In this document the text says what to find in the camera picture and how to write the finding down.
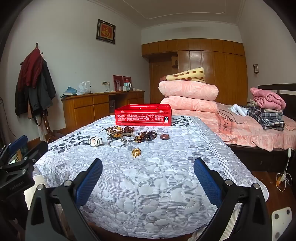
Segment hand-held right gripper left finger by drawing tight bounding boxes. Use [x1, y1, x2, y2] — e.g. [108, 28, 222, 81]
[25, 158, 103, 241]

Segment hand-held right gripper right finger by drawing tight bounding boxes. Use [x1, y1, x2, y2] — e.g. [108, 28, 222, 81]
[193, 158, 271, 241]

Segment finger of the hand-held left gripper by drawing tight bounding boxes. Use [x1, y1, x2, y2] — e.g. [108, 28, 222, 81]
[0, 135, 28, 163]
[5, 141, 49, 174]

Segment black bead necklace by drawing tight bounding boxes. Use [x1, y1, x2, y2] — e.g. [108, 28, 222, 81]
[143, 131, 158, 141]

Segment red tin box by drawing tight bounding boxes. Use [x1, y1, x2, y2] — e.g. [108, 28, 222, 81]
[115, 104, 173, 127]

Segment silver wristwatch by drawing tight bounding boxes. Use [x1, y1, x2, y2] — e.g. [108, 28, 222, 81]
[87, 137, 103, 147]

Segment dark hanging coats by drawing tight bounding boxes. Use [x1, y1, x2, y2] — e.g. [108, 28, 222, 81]
[15, 58, 57, 117]

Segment grey leaf-pattern quilted bedspread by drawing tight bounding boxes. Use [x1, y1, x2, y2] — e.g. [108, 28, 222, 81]
[32, 115, 270, 235]

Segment wooden sideboard desk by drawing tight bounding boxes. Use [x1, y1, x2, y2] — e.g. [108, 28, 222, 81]
[61, 91, 145, 133]

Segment teal cloth bundle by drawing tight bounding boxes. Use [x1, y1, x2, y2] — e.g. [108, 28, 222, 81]
[61, 87, 77, 98]

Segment dark red scarf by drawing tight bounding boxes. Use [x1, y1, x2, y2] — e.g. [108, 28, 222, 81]
[18, 49, 43, 91]

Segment white cloth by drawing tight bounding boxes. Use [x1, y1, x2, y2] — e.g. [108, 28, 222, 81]
[228, 104, 248, 116]

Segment folded pink quilt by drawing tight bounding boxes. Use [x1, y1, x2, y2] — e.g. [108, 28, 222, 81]
[158, 80, 219, 101]
[160, 96, 219, 114]

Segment white plastic bag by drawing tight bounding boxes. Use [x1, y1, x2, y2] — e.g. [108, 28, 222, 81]
[77, 81, 91, 95]

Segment folded plaid clothes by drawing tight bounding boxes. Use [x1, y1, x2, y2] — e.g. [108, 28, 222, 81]
[246, 106, 285, 131]

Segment folded pink garment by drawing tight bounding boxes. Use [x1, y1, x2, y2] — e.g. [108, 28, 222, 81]
[250, 88, 287, 111]

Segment yellow brown-spotted blanket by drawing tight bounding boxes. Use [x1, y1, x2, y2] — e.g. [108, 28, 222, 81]
[166, 67, 207, 84]

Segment wooden wardrobe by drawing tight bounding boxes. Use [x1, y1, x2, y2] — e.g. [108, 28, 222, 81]
[142, 38, 249, 109]

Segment dark wooden headboard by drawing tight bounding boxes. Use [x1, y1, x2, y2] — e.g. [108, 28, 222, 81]
[258, 83, 296, 116]

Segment dark bed frame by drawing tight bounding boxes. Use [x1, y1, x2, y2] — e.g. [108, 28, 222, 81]
[231, 144, 296, 172]

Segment brown wooden bead bracelet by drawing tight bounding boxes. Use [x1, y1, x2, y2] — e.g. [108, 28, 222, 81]
[106, 126, 124, 135]

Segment white charger cable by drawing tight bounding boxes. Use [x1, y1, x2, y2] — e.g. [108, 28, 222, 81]
[276, 148, 293, 192]

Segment framed red wall picture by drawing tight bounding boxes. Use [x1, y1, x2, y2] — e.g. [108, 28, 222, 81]
[96, 19, 116, 44]

